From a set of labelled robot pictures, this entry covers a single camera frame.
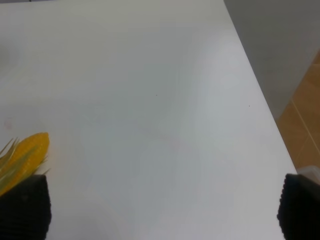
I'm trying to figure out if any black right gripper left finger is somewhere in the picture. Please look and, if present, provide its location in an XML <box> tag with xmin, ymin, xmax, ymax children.
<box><xmin>0</xmin><ymin>174</ymin><xmax>52</xmax><ymax>240</ymax></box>

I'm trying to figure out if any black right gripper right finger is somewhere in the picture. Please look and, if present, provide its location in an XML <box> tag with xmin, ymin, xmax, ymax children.
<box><xmin>277</xmin><ymin>174</ymin><xmax>320</xmax><ymax>240</ymax></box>

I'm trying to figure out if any corn cob with green husk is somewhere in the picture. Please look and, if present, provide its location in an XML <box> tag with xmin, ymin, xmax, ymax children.
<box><xmin>0</xmin><ymin>132</ymin><xmax>50</xmax><ymax>195</ymax></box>

